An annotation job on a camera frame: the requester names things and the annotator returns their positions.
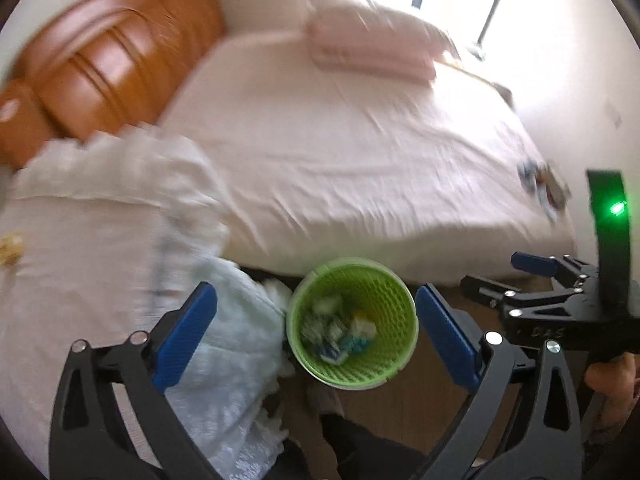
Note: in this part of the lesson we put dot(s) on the person's right hand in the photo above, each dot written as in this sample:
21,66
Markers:
618,382

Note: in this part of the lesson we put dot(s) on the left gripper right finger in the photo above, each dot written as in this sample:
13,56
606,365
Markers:
541,439

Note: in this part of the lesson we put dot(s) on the white lace bed cover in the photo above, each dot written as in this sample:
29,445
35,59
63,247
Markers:
115,232

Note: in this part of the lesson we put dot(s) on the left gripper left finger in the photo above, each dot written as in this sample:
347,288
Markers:
88,436

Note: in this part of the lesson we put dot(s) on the pink bed with sheet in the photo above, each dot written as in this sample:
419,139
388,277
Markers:
326,164

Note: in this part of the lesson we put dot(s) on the colourful items on bed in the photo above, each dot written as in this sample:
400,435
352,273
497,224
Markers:
543,181

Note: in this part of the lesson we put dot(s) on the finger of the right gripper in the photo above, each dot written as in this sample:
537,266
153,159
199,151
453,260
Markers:
534,264

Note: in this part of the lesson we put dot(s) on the green plastic waste basket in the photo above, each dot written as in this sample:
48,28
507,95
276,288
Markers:
352,324

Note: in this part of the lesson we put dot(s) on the yellow snack wrapper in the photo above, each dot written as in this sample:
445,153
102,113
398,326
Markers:
11,249

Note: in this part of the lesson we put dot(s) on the brown wooden headboard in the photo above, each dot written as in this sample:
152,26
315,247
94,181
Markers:
101,65

